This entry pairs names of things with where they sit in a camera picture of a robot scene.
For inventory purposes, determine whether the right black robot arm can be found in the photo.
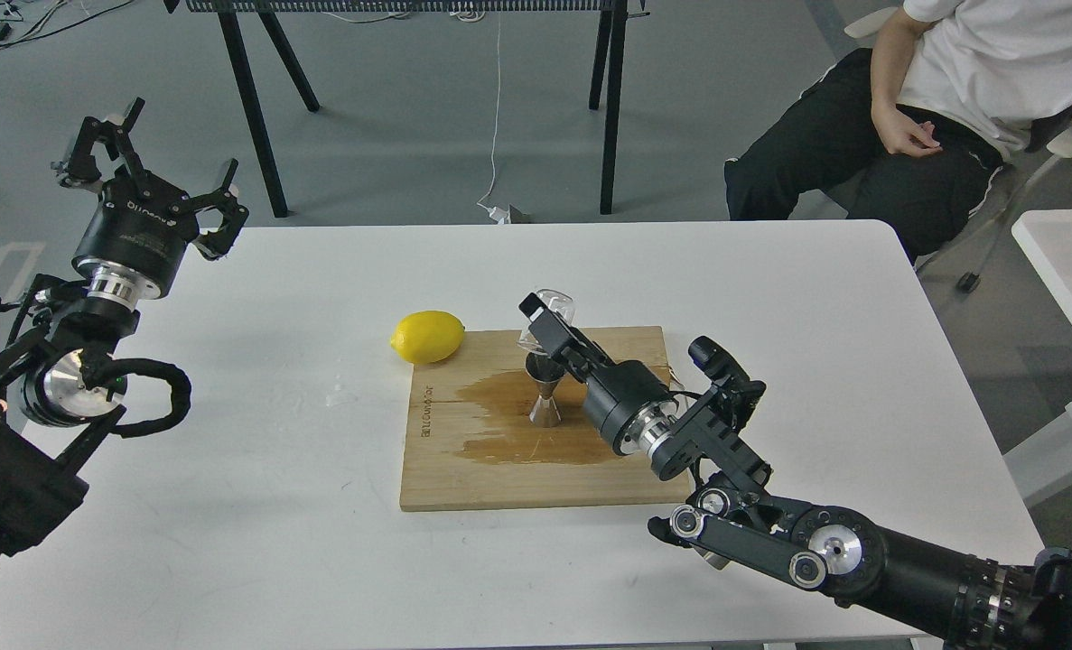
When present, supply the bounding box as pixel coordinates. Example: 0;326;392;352
519;293;1072;649

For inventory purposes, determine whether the yellow lemon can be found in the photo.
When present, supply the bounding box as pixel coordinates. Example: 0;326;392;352
388;311;465;365

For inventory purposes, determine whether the steel double jigger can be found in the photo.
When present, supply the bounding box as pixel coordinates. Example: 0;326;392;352
525;351;565;428

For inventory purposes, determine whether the wooden cutting board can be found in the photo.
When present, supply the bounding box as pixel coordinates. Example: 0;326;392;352
400;330;693;513

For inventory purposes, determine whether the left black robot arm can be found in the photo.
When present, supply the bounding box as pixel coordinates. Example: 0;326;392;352
0;98;249;558

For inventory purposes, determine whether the small clear glass cup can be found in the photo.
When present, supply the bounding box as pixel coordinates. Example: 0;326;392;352
517;289;576;358

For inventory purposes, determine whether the white cable with plug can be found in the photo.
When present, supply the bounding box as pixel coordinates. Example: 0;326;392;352
476;9;531;225

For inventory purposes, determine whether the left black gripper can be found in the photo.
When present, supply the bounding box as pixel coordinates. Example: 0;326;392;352
51;97;250;301

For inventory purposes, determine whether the black metal frame table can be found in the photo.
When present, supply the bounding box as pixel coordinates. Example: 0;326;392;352
164;12;667;227

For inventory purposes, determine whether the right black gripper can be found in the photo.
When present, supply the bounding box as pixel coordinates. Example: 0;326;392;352
536;320;678;456

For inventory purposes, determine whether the seated person white shirt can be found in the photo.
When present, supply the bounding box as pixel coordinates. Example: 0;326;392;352
724;1;1072;262

